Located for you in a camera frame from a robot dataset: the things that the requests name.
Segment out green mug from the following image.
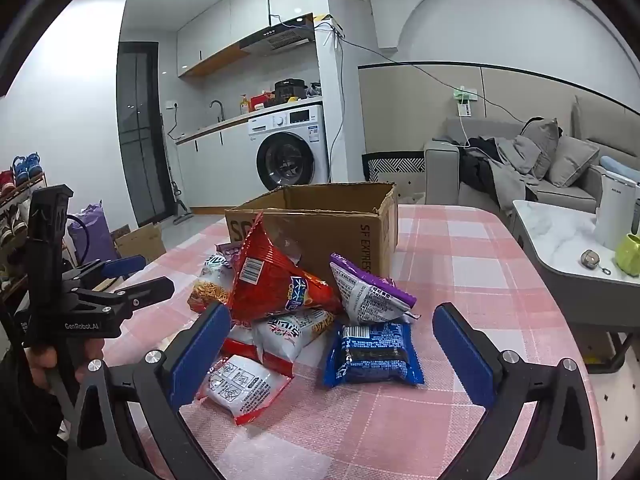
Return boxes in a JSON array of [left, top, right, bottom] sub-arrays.
[[614, 232, 640, 277]]

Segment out white red noodle snack packet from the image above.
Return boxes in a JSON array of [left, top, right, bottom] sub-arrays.
[[187, 255, 238, 316], [197, 355, 293, 426], [250, 307, 336, 378]]

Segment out white electric kettle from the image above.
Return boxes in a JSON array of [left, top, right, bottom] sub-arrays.
[[592, 167, 640, 252]]

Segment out white router box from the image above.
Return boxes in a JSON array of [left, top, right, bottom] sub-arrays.
[[315, 12, 347, 37]]

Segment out marble coffee table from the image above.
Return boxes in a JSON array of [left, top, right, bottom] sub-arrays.
[[511, 199, 640, 333]]

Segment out brown cardboard box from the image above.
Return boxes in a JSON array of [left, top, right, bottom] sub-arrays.
[[225, 182, 399, 281]]

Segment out pile of dark clothes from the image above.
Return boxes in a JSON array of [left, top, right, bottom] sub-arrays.
[[457, 135, 541, 207]]

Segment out upright floor mop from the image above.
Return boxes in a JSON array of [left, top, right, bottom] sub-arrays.
[[159, 115, 197, 226]]

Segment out blue cookie packet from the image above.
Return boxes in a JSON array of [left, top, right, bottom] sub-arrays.
[[322, 321, 426, 388]]

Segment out wall socket with chargers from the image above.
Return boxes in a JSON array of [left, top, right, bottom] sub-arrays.
[[452, 87, 479, 118]]

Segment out person's left hand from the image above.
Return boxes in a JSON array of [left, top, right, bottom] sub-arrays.
[[25, 337, 107, 401]]

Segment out person's left forearm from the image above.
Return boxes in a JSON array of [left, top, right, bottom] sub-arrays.
[[0, 350, 76, 480]]

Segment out purple plastic bag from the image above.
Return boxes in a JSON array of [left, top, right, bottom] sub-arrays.
[[67, 201, 121, 267]]

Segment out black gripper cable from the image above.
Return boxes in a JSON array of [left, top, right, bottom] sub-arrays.
[[64, 213, 95, 263]]

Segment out steel range hood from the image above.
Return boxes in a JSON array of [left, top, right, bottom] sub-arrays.
[[239, 12, 316, 56]]

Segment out pink checked tablecloth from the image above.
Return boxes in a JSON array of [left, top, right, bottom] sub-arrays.
[[102, 204, 606, 480]]

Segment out open floor cardboard box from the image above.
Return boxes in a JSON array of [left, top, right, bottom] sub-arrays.
[[111, 223, 167, 263]]

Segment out light blue pillow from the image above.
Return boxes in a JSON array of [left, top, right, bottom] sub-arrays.
[[599, 156, 640, 182]]

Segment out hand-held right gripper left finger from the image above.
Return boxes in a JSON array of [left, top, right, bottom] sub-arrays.
[[65, 301, 233, 480]]

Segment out white washing machine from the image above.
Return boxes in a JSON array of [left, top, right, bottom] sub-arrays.
[[247, 105, 331, 192]]

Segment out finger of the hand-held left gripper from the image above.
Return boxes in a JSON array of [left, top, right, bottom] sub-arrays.
[[75, 276, 176, 322], [60, 255, 147, 292]]

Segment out black rice cooker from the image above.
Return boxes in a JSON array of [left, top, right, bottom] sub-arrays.
[[274, 78, 308, 106]]

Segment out blue shoes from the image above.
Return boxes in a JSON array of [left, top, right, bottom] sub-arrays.
[[11, 154, 43, 187]]

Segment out small purple snack packet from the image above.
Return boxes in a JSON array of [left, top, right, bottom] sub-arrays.
[[215, 241, 246, 266]]

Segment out black white patterned mat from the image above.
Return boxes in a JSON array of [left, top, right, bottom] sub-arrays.
[[361, 151, 427, 206]]

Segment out large red snack bag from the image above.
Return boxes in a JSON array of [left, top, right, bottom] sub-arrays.
[[231, 212, 346, 323]]

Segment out long black cable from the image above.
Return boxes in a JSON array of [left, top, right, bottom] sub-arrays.
[[315, 22, 526, 122]]

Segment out light grey cushion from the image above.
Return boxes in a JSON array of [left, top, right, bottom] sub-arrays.
[[547, 135, 601, 188]]

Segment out purple white snack packet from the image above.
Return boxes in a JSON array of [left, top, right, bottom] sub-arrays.
[[329, 252, 418, 323]]

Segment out wooden shoe rack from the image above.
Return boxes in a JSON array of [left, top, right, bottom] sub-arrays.
[[0, 170, 51, 301]]

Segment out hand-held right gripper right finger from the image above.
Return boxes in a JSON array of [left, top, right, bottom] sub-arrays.
[[432, 302, 603, 480]]

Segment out grey sofa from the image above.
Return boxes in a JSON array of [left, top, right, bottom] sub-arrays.
[[424, 95, 640, 217]]

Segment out dark grey cushion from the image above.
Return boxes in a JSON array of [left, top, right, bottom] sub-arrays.
[[520, 117, 562, 181]]

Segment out white wall cabinets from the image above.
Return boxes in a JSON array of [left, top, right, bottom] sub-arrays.
[[176, 0, 321, 78]]

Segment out white kitchen base cabinet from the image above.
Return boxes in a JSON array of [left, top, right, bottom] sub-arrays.
[[175, 122, 251, 211]]

